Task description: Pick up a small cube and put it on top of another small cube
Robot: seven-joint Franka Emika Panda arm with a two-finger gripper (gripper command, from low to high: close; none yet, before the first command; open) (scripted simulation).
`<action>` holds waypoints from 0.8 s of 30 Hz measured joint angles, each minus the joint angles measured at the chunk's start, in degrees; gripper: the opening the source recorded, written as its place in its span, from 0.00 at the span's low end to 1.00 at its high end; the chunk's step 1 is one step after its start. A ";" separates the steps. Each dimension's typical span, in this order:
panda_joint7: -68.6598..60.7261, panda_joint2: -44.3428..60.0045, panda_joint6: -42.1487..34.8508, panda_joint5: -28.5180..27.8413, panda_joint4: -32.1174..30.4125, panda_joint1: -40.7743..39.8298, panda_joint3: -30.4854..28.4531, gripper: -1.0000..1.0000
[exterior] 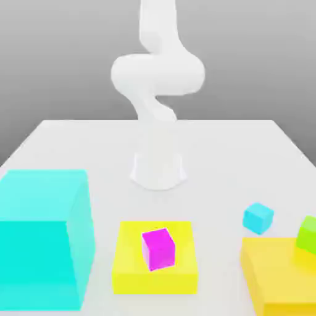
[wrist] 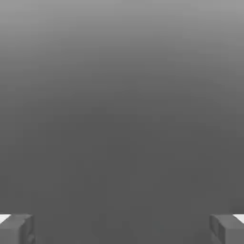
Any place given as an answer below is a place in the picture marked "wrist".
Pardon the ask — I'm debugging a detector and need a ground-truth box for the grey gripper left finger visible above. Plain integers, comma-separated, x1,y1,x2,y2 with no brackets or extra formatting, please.
0,213,36,244

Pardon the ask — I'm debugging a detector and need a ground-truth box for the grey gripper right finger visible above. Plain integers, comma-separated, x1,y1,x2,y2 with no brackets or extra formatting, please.
209,213,244,244

